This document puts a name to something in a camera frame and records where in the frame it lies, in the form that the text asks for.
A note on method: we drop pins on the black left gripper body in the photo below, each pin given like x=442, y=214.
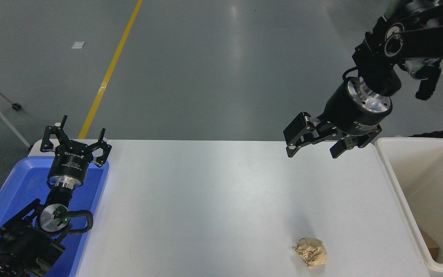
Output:
x=69, y=163

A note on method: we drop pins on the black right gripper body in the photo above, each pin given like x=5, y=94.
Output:
x=346, y=113

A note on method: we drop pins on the tan paper ball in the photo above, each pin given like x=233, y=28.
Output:
x=312, y=252

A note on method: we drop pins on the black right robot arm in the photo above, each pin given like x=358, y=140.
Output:
x=429, y=38

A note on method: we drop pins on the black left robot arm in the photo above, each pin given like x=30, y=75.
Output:
x=21, y=246

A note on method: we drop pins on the blue plastic tray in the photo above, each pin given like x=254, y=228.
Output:
x=21, y=181

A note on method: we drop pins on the large pale plastic bin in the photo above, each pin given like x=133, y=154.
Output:
x=429, y=181

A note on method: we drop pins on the white paper scrap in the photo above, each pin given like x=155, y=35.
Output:
x=78, y=45

